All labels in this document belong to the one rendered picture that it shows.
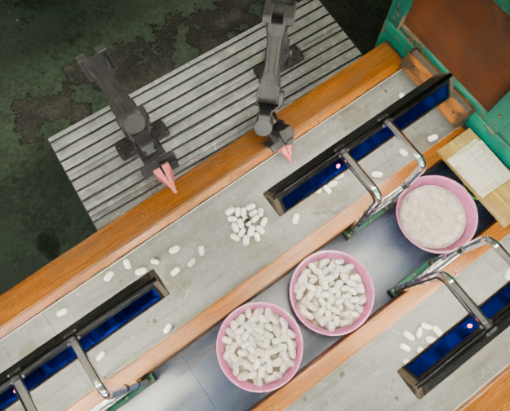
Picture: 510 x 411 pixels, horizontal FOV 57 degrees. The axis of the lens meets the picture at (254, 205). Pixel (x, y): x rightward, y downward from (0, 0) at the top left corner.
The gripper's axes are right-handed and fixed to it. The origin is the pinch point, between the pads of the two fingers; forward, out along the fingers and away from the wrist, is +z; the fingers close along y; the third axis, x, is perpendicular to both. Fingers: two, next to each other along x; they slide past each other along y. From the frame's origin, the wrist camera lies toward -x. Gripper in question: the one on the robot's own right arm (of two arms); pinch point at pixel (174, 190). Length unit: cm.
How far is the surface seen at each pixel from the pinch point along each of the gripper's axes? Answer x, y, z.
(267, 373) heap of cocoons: 34, -5, 55
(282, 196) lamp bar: -3.3, 22.9, 17.7
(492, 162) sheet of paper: 29, 96, 38
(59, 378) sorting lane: 33, -60, 22
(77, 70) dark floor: 109, -11, -129
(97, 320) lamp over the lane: -4.3, -31.8, 20.4
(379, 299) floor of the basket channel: 39, 40, 56
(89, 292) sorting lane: 33, -40, 4
